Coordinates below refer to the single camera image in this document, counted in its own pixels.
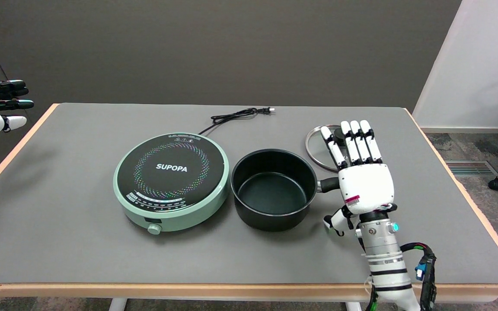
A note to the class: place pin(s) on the floor vent grille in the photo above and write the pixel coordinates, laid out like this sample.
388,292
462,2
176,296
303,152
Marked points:
469,168

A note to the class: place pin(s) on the black soup pot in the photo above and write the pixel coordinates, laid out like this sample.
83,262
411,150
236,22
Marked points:
275,190

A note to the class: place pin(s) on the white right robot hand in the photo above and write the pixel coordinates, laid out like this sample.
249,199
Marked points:
365,188

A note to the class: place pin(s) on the white table leg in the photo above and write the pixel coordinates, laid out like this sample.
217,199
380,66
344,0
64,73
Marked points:
117,304
353,306

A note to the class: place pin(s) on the green round induction cooker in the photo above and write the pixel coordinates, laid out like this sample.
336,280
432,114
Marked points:
171,177

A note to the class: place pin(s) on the glass pot lid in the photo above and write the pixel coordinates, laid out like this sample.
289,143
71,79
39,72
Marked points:
314,149

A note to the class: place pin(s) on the grey table mat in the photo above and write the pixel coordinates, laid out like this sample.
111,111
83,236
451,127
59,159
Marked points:
59,224

